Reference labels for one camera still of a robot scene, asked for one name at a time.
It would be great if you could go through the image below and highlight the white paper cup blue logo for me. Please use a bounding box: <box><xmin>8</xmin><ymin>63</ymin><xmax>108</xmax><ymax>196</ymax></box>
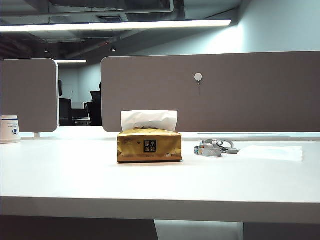
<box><xmin>0</xmin><ymin>115</ymin><xmax>22</xmax><ymax>145</ymax></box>

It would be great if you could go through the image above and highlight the black high-back office chair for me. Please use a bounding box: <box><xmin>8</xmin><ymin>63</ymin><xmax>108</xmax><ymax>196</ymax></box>
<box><xmin>86</xmin><ymin>90</ymin><xmax>103</xmax><ymax>127</ymax></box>

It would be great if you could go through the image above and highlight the wide brown desk partition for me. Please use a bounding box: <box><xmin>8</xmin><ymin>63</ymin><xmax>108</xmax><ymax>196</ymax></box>
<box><xmin>100</xmin><ymin>51</ymin><xmax>320</xmax><ymax>134</ymax></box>

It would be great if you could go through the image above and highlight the narrow brown desk partition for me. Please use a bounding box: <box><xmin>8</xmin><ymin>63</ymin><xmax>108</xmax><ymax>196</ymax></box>
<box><xmin>0</xmin><ymin>58</ymin><xmax>60</xmax><ymax>139</ymax></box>

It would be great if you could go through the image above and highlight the grey printed lanyard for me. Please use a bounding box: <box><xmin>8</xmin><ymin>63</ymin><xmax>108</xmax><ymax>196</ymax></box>
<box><xmin>193</xmin><ymin>139</ymin><xmax>240</xmax><ymax>158</ymax></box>

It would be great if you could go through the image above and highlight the black low office chair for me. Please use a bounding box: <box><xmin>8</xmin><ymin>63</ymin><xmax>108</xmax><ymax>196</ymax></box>
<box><xmin>59</xmin><ymin>98</ymin><xmax>74</xmax><ymax>127</ymax></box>

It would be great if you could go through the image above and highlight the upright folded white tissue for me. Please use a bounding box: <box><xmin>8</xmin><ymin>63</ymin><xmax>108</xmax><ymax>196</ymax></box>
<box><xmin>120</xmin><ymin>109</ymin><xmax>179</xmax><ymax>132</ymax></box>

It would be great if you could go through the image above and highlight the long ceiling light strip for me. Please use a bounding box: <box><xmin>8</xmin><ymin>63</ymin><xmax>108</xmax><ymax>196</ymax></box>
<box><xmin>0</xmin><ymin>19</ymin><xmax>232</xmax><ymax>33</ymax></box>

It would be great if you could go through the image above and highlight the white tissue sheet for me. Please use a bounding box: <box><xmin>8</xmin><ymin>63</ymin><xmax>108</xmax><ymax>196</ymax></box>
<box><xmin>236</xmin><ymin>145</ymin><xmax>304</xmax><ymax>162</ymax></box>

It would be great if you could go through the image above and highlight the gold foil tissue pack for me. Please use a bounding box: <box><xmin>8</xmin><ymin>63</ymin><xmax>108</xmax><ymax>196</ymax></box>
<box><xmin>116</xmin><ymin>127</ymin><xmax>184</xmax><ymax>165</ymax></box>

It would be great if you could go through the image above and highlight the short ceiling light strip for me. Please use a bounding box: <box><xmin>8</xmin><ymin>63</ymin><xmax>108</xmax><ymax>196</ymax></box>
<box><xmin>55</xmin><ymin>59</ymin><xmax>88</xmax><ymax>64</ymax></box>

